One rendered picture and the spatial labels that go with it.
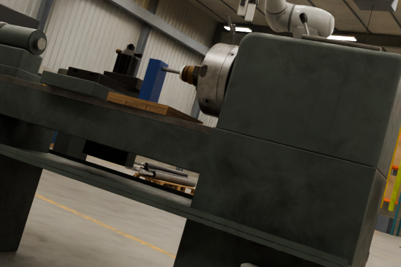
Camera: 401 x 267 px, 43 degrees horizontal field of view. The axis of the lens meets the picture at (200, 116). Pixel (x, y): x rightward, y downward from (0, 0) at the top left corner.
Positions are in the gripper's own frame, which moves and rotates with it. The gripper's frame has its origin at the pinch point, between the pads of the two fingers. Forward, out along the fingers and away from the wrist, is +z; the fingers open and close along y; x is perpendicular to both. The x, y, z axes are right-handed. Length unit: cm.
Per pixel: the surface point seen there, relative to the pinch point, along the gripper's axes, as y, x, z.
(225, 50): -5.7, -7.2, 15.6
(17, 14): -302, -445, -25
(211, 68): -1.1, -9.4, 24.0
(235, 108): 6.8, 7.8, 37.7
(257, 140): 8, 19, 47
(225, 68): -1.3, -3.4, 23.1
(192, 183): -829, -391, 202
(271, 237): 19, 35, 76
